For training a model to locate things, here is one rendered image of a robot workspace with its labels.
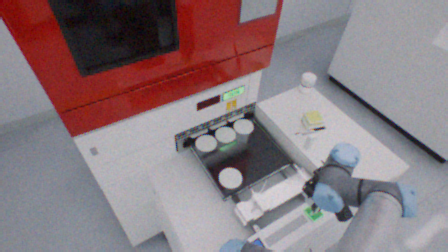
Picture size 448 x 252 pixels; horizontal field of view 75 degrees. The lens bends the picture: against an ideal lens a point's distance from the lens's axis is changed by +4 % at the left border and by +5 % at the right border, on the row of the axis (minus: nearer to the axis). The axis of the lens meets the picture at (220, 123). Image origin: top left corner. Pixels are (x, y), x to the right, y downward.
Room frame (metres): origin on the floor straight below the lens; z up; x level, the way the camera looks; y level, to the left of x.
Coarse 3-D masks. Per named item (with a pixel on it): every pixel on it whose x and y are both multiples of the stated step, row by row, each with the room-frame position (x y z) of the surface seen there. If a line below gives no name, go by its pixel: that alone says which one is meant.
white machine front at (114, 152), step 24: (192, 96) 0.85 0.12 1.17; (216, 96) 0.91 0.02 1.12; (240, 96) 0.98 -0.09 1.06; (144, 120) 0.73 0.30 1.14; (168, 120) 0.78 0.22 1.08; (192, 120) 0.84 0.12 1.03; (96, 144) 0.63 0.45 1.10; (120, 144) 0.67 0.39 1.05; (144, 144) 0.72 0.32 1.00; (168, 144) 0.77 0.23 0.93; (96, 168) 0.61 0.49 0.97; (120, 168) 0.65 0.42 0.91; (144, 168) 0.70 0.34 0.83
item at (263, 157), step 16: (256, 128) 0.93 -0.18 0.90; (192, 144) 0.80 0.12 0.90; (224, 144) 0.82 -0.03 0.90; (240, 144) 0.82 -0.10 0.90; (256, 144) 0.83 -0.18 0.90; (272, 144) 0.83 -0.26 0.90; (208, 160) 0.72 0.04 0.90; (224, 160) 0.72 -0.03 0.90; (240, 160) 0.73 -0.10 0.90; (256, 160) 0.74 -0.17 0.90; (272, 160) 0.74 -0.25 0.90; (288, 160) 0.74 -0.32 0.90; (256, 176) 0.65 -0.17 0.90; (224, 192) 0.57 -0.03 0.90
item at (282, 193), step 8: (296, 176) 0.68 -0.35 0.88; (280, 184) 0.63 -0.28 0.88; (288, 184) 0.63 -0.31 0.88; (296, 184) 0.64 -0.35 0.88; (264, 192) 0.59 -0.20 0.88; (272, 192) 0.59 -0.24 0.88; (280, 192) 0.59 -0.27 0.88; (288, 192) 0.59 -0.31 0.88; (296, 192) 0.60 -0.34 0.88; (248, 200) 0.55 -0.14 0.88; (272, 200) 0.55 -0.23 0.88; (280, 200) 0.56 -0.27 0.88; (288, 200) 0.56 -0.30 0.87; (256, 208) 0.51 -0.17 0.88; (272, 208) 0.52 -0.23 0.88; (240, 216) 0.48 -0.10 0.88; (256, 216) 0.48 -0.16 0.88; (248, 224) 0.45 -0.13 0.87
